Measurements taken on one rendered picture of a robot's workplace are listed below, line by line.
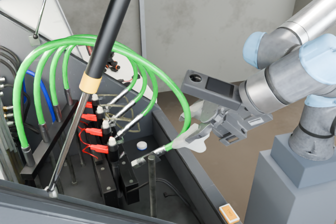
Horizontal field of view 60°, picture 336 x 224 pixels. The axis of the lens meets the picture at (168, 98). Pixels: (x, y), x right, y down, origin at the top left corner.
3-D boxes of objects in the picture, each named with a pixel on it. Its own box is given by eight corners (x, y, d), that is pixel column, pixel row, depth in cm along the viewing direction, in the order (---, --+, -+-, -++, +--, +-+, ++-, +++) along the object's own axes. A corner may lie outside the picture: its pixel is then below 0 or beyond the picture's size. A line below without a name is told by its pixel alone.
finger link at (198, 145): (188, 167, 63) (220, 143, 59) (168, 153, 61) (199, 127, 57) (187, 157, 65) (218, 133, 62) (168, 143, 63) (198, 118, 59)
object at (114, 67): (125, 72, 139) (124, 61, 136) (103, 76, 136) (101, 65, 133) (113, 54, 157) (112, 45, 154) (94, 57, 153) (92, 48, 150)
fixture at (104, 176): (141, 216, 89) (138, 182, 81) (109, 227, 86) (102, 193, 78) (114, 147, 116) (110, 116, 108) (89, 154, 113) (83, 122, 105)
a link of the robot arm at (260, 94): (264, 87, 46) (264, 56, 52) (241, 99, 49) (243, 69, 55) (292, 113, 49) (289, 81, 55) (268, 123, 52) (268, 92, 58)
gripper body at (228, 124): (223, 148, 60) (274, 127, 52) (194, 125, 57) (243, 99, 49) (226, 121, 65) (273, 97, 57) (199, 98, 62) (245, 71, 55)
